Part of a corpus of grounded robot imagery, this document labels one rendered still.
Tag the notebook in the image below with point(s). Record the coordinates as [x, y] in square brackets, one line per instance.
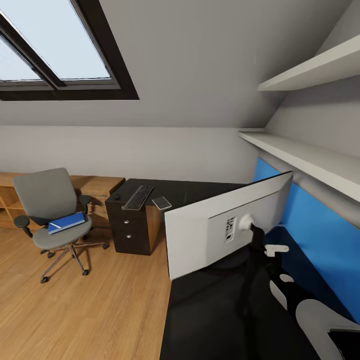
[162, 203]

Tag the keyboard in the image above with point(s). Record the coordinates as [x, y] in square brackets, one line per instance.
[138, 198]

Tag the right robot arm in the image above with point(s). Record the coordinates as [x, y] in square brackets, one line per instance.
[332, 336]

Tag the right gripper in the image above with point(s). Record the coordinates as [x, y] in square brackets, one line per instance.
[259, 257]

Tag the swivel chair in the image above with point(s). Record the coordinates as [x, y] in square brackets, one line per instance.
[46, 196]

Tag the fixed window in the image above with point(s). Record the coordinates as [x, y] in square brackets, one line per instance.
[60, 50]

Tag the folder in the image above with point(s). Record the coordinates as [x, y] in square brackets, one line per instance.
[66, 222]

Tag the monitor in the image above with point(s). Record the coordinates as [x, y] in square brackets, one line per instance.
[203, 231]

